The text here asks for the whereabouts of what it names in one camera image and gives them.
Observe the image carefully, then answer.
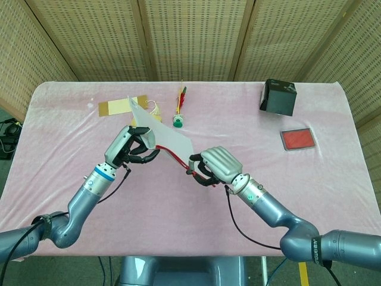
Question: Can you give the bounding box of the black box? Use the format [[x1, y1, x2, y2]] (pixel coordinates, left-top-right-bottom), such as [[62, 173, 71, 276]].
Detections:
[[258, 78, 298, 117]]

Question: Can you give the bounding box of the green base feather shuttlecock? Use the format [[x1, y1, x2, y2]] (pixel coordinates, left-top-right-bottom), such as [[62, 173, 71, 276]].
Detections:
[[172, 79, 188, 129]]

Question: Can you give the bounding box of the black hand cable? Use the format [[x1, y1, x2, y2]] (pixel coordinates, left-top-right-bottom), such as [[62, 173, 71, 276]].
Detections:
[[224, 184, 342, 286], [0, 165, 134, 286]]

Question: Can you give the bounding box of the black left hand cable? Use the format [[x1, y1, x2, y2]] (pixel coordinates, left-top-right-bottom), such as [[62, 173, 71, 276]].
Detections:
[[0, 165, 134, 286]]

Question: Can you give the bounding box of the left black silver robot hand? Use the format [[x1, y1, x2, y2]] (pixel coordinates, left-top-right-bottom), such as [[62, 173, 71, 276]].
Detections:
[[104, 125, 161, 167]]

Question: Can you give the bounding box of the grey-blue robot torso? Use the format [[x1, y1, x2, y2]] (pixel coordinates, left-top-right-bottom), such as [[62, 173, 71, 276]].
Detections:
[[114, 255, 248, 286]]

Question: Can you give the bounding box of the bamboo folding screen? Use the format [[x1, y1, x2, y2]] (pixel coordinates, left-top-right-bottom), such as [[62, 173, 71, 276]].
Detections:
[[0, 0, 381, 197]]

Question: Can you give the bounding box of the red ink pad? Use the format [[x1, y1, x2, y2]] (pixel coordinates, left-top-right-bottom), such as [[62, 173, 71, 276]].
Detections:
[[279, 127, 316, 152]]

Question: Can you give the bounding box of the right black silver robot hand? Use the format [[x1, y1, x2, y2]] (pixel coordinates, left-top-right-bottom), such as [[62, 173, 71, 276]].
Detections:
[[186, 145, 243, 188]]

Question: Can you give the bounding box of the black equipment on floor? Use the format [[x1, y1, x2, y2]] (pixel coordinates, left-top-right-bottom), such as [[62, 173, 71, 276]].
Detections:
[[0, 117, 23, 160]]

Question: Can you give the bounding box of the pink tablecloth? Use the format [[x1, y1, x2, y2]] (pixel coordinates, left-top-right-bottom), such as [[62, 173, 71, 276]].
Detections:
[[0, 80, 370, 262]]

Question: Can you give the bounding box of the black right hand cable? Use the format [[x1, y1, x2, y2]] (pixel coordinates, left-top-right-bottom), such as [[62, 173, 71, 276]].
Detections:
[[224, 184, 342, 286]]

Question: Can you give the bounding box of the yellow sponge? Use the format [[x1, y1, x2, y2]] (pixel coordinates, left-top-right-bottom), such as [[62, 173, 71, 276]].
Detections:
[[130, 115, 163, 128]]

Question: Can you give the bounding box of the silver zipper pouch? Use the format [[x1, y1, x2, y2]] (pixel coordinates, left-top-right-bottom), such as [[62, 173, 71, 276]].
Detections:
[[127, 95, 217, 188]]

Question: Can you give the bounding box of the brown paper tag with string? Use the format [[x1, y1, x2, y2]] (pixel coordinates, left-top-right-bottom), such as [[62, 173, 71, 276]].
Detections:
[[98, 94, 163, 118]]

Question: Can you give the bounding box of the blue floor cable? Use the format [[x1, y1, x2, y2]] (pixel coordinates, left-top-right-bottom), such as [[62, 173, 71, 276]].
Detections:
[[267, 257, 289, 286]]

